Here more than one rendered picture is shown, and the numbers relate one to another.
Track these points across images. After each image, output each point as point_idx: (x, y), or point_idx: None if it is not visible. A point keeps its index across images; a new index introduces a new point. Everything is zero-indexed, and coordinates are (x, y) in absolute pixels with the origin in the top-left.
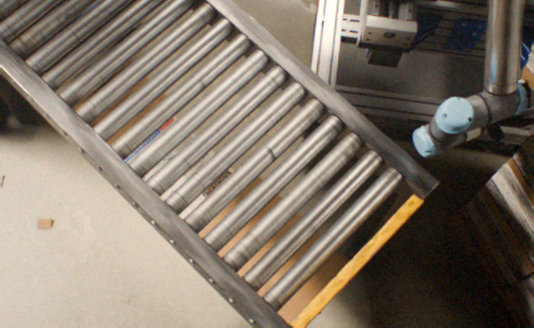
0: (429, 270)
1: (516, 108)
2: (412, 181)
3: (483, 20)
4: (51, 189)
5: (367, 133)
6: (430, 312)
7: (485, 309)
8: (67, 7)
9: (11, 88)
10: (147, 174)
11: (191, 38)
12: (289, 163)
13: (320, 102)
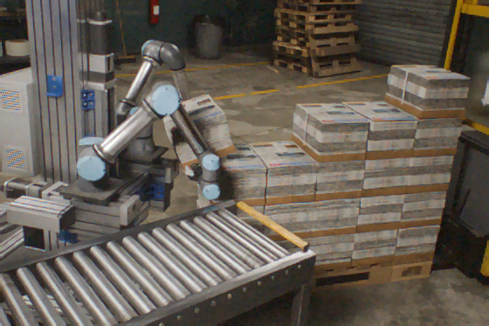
0: (237, 320)
1: (212, 152)
2: (229, 205)
3: (135, 190)
4: None
5: (196, 212)
6: (264, 325)
7: (265, 302)
8: (28, 315)
9: None
10: None
11: None
12: (206, 237)
13: (170, 223)
